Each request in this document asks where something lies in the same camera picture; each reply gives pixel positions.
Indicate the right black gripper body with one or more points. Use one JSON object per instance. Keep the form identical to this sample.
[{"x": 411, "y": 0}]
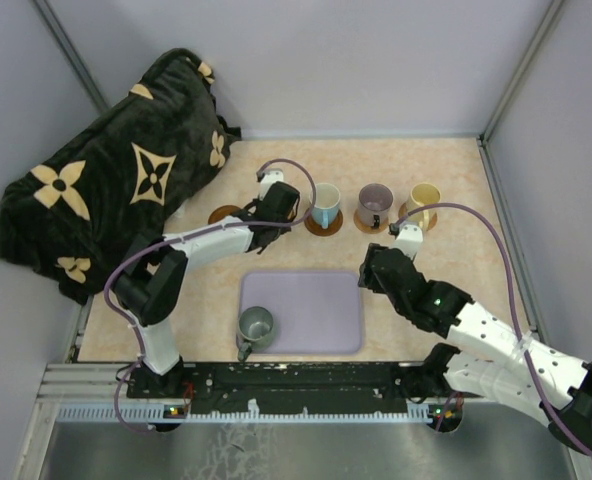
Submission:
[{"x": 369, "y": 280}]

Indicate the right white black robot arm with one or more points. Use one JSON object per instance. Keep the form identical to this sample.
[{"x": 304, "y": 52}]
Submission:
[{"x": 482, "y": 355}]

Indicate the lavender plastic tray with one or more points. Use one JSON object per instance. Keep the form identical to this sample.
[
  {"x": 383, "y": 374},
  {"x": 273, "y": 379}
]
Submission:
[{"x": 317, "y": 312}]

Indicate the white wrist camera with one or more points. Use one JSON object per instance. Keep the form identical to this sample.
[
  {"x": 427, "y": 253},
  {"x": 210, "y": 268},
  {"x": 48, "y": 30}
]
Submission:
[
  {"x": 409, "y": 240},
  {"x": 267, "y": 178}
]

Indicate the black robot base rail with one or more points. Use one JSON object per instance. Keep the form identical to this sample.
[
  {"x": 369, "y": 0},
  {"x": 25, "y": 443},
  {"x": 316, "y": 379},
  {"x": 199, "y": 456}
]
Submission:
[{"x": 293, "y": 388}]

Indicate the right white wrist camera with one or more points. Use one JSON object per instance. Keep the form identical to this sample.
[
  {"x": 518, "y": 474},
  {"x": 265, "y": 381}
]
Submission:
[{"x": 409, "y": 240}]

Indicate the purple transparent mug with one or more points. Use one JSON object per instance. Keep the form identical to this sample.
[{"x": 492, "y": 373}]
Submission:
[{"x": 374, "y": 203}]

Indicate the cream yellow ceramic mug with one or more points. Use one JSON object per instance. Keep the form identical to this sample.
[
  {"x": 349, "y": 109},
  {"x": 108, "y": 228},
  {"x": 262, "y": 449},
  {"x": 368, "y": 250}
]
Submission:
[{"x": 423, "y": 194}]

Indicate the light woven rattan coaster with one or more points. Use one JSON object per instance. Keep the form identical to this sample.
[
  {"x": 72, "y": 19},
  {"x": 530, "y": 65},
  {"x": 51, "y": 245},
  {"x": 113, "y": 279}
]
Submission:
[{"x": 367, "y": 228}]

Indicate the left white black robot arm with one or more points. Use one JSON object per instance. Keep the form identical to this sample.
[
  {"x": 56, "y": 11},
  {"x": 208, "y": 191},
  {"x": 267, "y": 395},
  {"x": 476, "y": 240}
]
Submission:
[{"x": 144, "y": 289}]

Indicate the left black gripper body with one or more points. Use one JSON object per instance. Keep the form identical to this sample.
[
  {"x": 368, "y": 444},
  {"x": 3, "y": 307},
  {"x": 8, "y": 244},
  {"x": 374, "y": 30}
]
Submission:
[{"x": 279, "y": 232}]

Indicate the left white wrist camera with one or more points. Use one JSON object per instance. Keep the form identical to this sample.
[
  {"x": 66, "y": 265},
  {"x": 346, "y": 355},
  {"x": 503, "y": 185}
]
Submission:
[{"x": 267, "y": 178}]

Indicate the grey ceramic mug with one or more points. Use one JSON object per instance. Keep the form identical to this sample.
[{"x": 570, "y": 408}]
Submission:
[{"x": 256, "y": 331}]

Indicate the white mug blue handle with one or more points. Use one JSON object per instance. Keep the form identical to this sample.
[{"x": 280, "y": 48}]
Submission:
[{"x": 325, "y": 203}]

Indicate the dark brown wooden coaster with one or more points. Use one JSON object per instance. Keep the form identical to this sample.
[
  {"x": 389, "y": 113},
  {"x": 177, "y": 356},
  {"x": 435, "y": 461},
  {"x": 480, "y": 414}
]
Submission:
[{"x": 221, "y": 212}]

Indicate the black floral plush blanket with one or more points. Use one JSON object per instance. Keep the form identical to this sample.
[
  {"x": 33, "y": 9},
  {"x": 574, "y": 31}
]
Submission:
[{"x": 73, "y": 217}]

